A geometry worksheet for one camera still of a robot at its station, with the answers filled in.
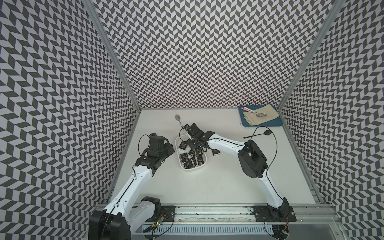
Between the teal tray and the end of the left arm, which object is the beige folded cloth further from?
the end of the left arm

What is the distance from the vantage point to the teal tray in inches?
42.4

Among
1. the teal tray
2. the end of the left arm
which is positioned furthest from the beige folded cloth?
the end of the left arm

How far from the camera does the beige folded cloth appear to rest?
1100mm
